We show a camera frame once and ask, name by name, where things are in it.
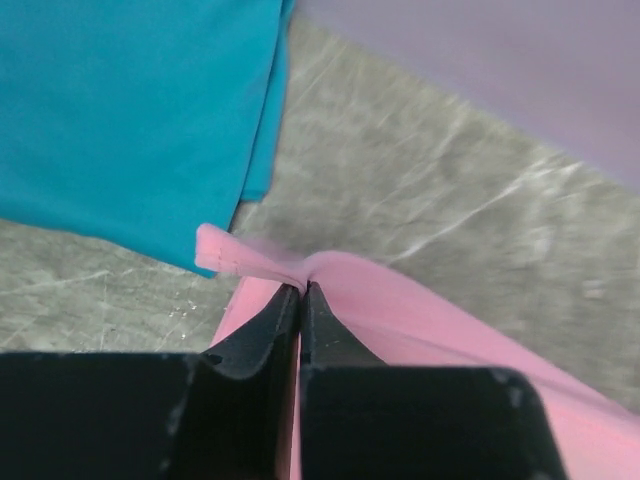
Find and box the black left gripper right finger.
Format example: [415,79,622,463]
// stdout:
[299,283,566,479]

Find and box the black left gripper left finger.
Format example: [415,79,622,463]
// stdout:
[1,286,300,479]

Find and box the pink t shirt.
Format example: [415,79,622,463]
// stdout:
[195,224,639,479]

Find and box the folded teal t shirt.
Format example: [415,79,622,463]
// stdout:
[1,1,294,271]

